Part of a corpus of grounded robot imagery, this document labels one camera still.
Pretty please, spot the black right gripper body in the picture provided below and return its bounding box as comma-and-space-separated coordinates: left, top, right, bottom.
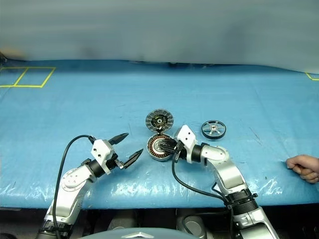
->
173, 140, 188, 161

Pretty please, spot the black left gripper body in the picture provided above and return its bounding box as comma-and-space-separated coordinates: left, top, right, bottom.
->
105, 144, 126, 172

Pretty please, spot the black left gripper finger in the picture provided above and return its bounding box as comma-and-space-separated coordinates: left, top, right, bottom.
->
123, 148, 144, 170
109, 132, 130, 146

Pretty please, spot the silver round motor housing lid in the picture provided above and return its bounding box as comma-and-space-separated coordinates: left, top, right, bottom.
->
145, 109, 174, 133

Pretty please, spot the silver spoked rotor wheel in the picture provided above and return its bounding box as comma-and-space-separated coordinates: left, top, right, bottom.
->
201, 119, 228, 140

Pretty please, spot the person's bare hand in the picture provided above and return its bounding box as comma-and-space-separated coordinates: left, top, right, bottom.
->
286, 154, 319, 184

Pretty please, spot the blue plastic table cover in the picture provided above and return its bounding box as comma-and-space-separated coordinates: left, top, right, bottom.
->
0, 59, 319, 210

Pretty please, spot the grey rounded shell with emblem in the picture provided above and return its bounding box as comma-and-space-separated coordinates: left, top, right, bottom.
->
82, 225, 180, 239

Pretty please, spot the dark rounded shape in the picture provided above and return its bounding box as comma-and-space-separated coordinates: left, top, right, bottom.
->
176, 211, 213, 239

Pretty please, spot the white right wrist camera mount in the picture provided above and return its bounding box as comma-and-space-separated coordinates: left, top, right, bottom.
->
174, 124, 197, 164

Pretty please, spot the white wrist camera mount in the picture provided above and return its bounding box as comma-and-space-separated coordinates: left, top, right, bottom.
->
90, 139, 116, 175
174, 124, 197, 164

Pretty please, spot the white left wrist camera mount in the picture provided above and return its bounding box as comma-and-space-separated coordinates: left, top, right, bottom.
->
90, 139, 116, 175

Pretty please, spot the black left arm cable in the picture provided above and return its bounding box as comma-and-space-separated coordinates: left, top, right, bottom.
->
52, 135, 97, 239

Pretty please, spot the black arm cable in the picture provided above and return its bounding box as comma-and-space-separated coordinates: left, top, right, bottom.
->
171, 141, 236, 239
52, 135, 97, 239

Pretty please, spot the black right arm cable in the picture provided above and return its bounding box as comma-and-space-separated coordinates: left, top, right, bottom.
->
171, 141, 236, 239

